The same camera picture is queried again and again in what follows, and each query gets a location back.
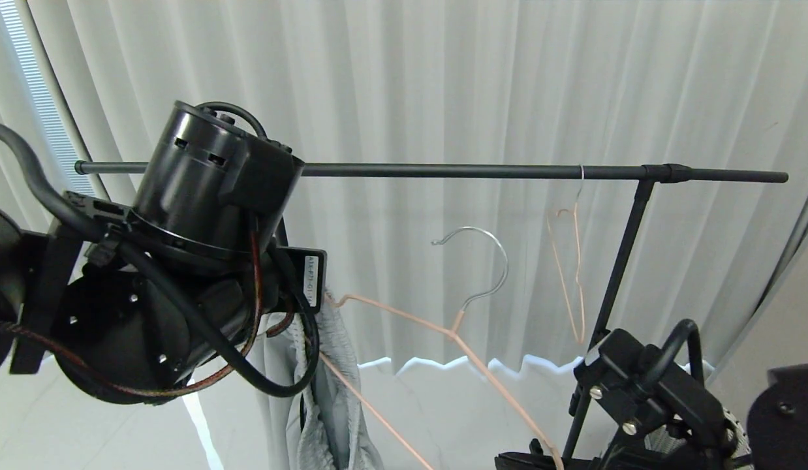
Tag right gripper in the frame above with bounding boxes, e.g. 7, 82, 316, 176
495, 439, 739, 470

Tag pink clothes hanger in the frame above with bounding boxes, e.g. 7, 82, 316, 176
546, 166, 587, 347
318, 226, 567, 470

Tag white laundry basket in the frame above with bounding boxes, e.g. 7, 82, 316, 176
644, 408, 754, 470

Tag black clothes rack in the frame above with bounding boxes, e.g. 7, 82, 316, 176
74, 160, 790, 461

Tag window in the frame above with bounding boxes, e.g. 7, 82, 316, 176
0, 0, 112, 200

